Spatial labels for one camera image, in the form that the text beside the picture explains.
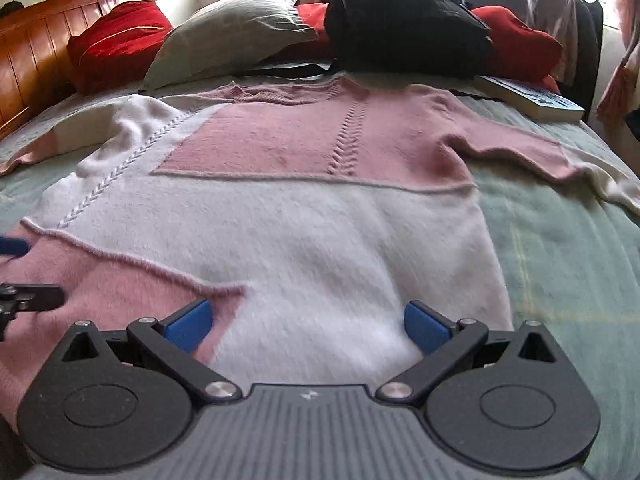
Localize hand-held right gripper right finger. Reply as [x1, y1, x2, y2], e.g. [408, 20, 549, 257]
[375, 301, 571, 405]

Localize light hanging shirt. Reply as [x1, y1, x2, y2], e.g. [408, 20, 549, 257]
[527, 0, 577, 86]

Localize thick paperback book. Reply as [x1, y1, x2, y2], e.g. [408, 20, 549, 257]
[472, 75, 586, 122]

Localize grey pillow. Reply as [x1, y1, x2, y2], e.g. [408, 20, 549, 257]
[142, 0, 321, 93]

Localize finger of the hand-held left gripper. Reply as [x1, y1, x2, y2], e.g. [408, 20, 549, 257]
[0, 284, 65, 341]
[0, 236, 29, 258]

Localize green checked quilt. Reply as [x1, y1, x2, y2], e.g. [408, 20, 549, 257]
[0, 60, 640, 480]

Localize pink and white sweater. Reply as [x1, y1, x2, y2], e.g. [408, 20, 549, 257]
[0, 77, 640, 431]

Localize pink patterned curtain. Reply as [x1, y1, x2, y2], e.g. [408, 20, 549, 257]
[597, 0, 640, 126]

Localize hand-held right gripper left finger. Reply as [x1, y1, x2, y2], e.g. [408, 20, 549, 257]
[60, 299, 246, 405]

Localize wooden headboard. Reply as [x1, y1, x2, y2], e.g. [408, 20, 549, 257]
[0, 0, 116, 141]

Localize black backpack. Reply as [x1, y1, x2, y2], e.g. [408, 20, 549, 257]
[240, 0, 496, 81]

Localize dark hanging jacket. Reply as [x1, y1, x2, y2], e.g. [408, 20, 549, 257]
[570, 0, 606, 108]

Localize red pillow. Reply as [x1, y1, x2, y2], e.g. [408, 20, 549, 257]
[272, 2, 563, 95]
[66, 1, 173, 95]

